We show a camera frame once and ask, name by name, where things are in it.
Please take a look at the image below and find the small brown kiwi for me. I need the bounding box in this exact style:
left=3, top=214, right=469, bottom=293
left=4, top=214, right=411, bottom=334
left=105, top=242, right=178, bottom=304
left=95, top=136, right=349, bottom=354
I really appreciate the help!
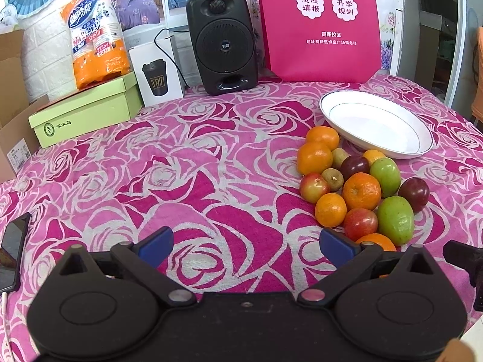
left=322, top=167, right=345, bottom=192

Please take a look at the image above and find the central tangerine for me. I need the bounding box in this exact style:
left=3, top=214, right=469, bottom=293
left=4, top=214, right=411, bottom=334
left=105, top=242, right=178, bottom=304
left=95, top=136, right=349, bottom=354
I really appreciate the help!
left=342, top=173, right=382, bottom=210

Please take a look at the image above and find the white cup box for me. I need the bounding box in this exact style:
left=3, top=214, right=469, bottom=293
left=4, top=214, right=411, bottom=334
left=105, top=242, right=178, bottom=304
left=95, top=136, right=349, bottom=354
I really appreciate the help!
left=129, top=34, right=185, bottom=107

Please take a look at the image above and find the large green mango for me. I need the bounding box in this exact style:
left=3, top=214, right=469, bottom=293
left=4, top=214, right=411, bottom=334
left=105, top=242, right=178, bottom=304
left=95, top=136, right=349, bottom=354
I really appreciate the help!
left=376, top=196, right=414, bottom=246

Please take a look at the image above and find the small orange front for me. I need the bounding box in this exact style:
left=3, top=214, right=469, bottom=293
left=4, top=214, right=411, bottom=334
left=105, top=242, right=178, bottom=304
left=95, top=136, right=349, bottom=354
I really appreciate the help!
left=314, top=193, right=347, bottom=228

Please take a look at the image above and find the green shoe box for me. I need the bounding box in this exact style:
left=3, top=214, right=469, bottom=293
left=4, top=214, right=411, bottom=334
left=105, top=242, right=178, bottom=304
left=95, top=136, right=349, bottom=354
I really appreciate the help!
left=29, top=73, right=143, bottom=148

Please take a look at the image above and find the pink rose tablecloth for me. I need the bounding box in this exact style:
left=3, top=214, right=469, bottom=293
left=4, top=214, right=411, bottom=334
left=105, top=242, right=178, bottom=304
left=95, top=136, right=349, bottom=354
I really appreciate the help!
left=0, top=73, right=483, bottom=362

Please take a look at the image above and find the green fruit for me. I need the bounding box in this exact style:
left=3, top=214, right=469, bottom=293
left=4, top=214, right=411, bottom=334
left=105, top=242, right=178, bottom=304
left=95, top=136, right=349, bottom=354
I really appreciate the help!
left=370, top=158, right=401, bottom=198

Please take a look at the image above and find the dark purple plum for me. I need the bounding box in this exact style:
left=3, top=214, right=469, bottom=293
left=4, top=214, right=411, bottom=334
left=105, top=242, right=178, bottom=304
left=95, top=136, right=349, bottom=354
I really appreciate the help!
left=340, top=155, right=370, bottom=181

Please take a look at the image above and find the orange covered chair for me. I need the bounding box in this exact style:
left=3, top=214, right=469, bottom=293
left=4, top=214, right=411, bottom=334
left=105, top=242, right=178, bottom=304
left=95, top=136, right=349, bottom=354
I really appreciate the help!
left=472, top=26, right=483, bottom=122

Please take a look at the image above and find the white round plate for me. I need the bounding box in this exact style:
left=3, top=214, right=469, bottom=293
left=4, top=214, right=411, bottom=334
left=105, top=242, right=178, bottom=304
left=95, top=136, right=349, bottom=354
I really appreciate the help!
left=319, top=90, right=434, bottom=159

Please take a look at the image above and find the red yellow apple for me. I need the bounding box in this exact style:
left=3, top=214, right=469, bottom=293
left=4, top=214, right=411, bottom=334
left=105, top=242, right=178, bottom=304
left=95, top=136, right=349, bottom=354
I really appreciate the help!
left=300, top=173, right=331, bottom=204

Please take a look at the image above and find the red apple front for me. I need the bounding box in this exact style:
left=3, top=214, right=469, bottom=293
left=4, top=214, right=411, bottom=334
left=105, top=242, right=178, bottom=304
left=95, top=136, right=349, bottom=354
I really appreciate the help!
left=343, top=208, right=378, bottom=241

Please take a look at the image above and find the small yellow orange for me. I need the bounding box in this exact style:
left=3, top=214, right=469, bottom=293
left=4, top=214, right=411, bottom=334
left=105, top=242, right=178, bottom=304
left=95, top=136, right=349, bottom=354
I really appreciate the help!
left=363, top=149, right=385, bottom=166

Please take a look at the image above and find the orange white tissue pack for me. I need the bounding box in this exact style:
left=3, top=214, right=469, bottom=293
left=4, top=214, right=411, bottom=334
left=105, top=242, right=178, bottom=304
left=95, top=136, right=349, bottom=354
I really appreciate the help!
left=61, top=0, right=130, bottom=90

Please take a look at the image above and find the large orange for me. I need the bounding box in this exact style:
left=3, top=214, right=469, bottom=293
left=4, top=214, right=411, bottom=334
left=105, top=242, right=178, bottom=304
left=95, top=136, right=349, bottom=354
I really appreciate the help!
left=296, top=141, right=333, bottom=176

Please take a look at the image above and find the black smartphone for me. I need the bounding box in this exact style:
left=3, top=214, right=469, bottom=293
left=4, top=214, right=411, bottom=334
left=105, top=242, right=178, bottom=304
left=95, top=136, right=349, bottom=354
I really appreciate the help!
left=0, top=212, right=31, bottom=293

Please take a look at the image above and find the black speaker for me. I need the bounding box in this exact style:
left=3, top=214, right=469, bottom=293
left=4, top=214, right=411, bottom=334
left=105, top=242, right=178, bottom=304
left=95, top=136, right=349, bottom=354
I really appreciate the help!
left=186, top=0, right=258, bottom=96

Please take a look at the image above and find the bedding poster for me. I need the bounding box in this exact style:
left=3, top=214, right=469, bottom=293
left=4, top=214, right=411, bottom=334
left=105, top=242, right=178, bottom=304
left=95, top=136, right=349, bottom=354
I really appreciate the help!
left=115, top=0, right=165, bottom=49

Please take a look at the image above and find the magenta tote bag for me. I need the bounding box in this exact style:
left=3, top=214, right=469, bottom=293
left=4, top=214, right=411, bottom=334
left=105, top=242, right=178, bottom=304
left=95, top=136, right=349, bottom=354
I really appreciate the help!
left=259, top=0, right=382, bottom=83

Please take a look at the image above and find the black speaker cable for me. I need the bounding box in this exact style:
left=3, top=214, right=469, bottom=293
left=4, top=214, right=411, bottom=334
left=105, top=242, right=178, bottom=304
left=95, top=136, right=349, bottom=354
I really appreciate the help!
left=153, top=26, right=190, bottom=91

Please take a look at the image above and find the brown cardboard box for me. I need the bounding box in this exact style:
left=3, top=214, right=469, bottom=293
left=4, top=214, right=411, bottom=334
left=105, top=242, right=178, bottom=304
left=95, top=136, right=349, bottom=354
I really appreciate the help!
left=0, top=30, right=49, bottom=182

